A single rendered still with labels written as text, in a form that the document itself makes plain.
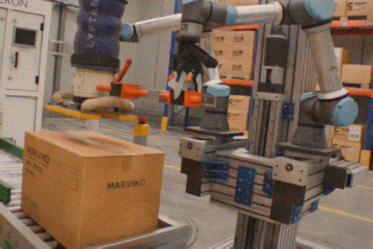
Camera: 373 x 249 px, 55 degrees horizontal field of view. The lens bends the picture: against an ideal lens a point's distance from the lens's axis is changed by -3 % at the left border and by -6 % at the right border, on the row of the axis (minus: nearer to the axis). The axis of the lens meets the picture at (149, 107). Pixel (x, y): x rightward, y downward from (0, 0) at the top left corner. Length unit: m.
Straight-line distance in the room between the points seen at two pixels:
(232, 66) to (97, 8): 8.03
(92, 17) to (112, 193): 0.74
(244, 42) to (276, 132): 7.70
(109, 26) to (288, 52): 0.87
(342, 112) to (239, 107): 7.94
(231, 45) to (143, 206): 8.24
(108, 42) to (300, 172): 0.95
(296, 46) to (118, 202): 1.12
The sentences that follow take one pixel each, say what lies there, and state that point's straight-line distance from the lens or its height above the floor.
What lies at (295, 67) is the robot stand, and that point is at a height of 1.39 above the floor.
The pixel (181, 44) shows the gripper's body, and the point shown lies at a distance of 1.26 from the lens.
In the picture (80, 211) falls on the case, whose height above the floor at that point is 0.74.
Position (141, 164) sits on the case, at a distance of 1.54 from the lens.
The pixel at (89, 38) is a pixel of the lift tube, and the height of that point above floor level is 1.41.
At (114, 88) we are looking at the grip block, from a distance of 1.48.
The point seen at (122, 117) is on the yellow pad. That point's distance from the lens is 1.60.
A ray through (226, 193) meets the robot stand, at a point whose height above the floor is 0.75.
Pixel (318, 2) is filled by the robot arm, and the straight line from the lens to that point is 1.46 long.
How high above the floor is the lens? 1.23
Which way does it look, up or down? 3 degrees down
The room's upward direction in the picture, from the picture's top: 6 degrees clockwise
